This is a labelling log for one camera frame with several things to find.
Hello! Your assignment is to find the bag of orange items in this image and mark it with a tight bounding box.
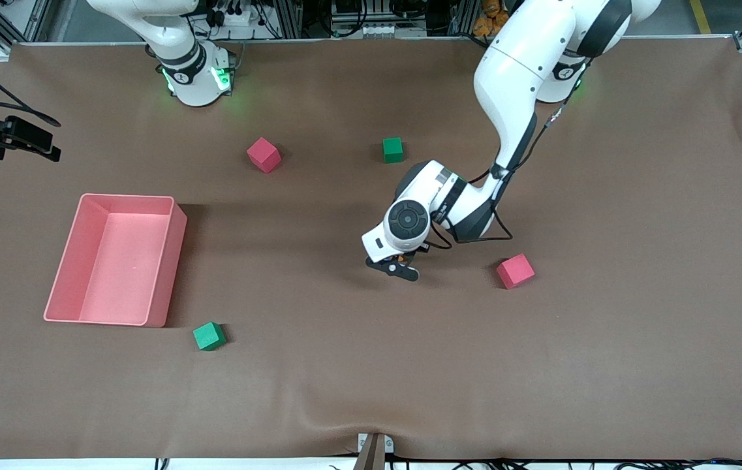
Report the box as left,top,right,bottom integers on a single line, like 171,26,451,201
472,0,510,37

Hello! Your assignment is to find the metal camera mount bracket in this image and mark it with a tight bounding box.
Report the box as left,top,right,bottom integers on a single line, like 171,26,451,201
356,432,395,470

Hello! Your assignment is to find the electronics rack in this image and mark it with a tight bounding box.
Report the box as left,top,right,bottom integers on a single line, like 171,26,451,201
328,0,430,39

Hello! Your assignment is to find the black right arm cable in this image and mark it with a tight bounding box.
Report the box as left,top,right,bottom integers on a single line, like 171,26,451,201
0,51,62,129

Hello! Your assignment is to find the white power strip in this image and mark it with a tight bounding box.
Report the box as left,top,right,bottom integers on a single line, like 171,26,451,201
204,0,273,28

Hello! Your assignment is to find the brown table mat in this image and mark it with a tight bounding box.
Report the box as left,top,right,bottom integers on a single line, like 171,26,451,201
0,36,742,462

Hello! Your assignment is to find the pink plastic bin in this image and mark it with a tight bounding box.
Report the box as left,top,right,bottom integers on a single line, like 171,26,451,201
43,193,188,328

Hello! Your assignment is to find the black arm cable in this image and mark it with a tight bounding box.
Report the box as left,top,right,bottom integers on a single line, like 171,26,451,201
0,51,62,129
420,59,590,253

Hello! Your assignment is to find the pink foam cube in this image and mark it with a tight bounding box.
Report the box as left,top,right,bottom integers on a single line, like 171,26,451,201
246,137,283,174
496,253,536,290

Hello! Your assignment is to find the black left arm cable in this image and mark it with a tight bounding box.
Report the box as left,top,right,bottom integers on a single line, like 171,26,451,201
420,59,590,253

